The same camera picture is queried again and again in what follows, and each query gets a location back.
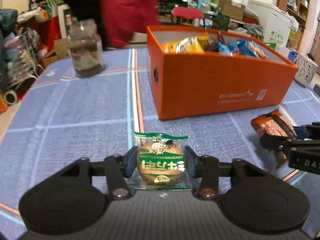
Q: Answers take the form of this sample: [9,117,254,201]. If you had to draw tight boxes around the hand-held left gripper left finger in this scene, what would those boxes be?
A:
[59,146,139,200]

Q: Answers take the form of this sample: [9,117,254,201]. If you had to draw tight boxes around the brown cardboard box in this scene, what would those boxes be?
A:
[218,0,245,22]

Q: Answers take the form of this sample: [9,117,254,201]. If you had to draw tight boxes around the orange cardboard box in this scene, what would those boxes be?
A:
[146,25,298,120]

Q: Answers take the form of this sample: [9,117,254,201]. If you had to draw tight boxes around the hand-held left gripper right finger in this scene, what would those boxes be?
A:
[184,145,265,200]

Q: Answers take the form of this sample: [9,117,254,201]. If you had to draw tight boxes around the white glass-door cabinet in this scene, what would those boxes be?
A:
[57,4,73,39]

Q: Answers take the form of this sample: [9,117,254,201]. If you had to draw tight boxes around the glass jar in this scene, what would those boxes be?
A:
[67,19,104,78]

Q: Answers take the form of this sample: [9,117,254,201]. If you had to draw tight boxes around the white chest freezer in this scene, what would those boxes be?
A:
[247,0,293,47]

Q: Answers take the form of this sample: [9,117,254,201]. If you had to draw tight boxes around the blue checked tablecloth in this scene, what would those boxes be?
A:
[0,46,320,240]

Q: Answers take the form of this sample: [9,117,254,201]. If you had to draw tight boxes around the dark green padded jacket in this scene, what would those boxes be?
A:
[0,9,18,35]

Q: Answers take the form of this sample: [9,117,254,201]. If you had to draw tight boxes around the tape roll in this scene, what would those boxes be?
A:
[4,90,18,106]

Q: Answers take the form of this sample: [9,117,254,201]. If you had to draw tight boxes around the metal wire cart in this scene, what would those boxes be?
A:
[5,27,43,90]

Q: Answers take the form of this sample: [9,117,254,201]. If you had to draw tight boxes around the yellow cake packet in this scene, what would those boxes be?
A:
[176,36,206,55]

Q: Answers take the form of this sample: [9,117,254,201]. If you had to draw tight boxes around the red folding chair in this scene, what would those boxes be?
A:
[171,7,206,28]

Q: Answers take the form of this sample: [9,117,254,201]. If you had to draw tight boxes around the green biscuit packet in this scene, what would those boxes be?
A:
[126,131,194,191]

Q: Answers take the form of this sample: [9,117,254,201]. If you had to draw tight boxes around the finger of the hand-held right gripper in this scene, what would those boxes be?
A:
[260,133,320,175]
[270,114,320,142]

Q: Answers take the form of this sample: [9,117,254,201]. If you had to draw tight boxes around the yellow chips packet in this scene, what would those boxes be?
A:
[161,32,210,53]

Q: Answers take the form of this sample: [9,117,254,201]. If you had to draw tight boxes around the white patterned mug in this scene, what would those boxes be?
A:
[294,53,318,88]

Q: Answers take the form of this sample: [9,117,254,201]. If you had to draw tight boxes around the orange brown snack packet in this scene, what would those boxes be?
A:
[251,109,298,169]

